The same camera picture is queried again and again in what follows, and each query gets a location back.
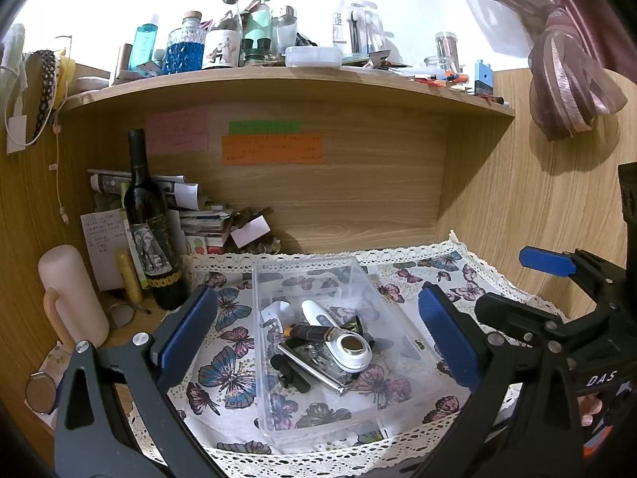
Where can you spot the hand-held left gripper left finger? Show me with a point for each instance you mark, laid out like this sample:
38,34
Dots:
186,338

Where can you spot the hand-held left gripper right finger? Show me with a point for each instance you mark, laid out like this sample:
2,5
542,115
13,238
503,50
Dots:
445,336

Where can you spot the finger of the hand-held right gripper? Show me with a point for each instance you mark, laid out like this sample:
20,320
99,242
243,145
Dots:
545,261
522,318

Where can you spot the clear plastic box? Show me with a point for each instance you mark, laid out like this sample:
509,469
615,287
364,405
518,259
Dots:
398,358

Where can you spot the white charger plug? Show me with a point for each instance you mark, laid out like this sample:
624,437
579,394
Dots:
276,314

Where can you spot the white handheld device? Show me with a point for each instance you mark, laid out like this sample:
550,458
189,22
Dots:
348,348

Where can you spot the black clip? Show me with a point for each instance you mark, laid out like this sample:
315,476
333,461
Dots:
291,376

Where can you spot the clear glass perfume bottle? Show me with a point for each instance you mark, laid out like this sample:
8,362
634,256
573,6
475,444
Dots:
326,358

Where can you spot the brown tube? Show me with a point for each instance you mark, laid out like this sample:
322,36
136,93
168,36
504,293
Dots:
311,333

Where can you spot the metal rod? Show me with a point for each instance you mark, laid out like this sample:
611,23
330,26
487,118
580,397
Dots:
313,371

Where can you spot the person's right hand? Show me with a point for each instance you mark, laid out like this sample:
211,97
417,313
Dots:
591,408

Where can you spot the butterfly print lace cloth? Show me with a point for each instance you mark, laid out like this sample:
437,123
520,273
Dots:
229,358

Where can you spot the yellow tube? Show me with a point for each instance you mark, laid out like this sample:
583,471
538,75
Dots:
129,279

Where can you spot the dark wine bottle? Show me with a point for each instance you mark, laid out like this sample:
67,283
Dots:
149,239

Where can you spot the stack of papers and magazines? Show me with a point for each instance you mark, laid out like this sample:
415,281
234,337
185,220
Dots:
199,216

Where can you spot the white handwritten paper note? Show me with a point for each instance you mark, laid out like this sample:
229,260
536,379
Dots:
102,249

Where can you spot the white card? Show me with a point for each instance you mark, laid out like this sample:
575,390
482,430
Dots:
251,231

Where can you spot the small round mirror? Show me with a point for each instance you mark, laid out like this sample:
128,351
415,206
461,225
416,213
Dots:
41,392

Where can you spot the blue block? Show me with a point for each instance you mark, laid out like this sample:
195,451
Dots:
483,79

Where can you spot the pink curtain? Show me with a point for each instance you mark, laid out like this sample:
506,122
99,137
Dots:
562,59

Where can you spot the orange sticky note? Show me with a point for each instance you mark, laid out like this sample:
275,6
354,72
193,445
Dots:
272,149

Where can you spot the pink sticky note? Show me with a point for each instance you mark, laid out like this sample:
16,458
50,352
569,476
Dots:
176,130

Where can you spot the green sticky note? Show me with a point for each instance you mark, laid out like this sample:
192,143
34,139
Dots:
264,127

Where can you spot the glass jar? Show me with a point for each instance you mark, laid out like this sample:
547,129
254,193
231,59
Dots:
449,50

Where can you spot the wooden shelf board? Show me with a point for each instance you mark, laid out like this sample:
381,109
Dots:
298,87

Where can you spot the patterned lace band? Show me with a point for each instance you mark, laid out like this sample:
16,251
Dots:
47,89

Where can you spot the blue liquid glass bottle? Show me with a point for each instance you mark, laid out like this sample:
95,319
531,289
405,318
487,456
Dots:
185,52

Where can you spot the teal bottle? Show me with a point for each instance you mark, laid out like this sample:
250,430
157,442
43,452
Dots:
143,47

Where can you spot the clear bottle white label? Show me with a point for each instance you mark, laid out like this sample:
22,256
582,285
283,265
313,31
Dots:
224,45

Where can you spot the clear tool packages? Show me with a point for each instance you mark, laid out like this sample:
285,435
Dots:
358,25

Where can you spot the white oval case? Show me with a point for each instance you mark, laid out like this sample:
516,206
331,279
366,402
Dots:
313,56

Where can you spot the mint green pump bottle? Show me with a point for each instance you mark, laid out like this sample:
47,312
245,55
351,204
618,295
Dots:
258,25

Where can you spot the clear bottle silver cap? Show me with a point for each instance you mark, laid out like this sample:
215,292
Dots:
284,30

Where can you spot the white wall adapter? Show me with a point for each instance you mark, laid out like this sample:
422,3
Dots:
16,134

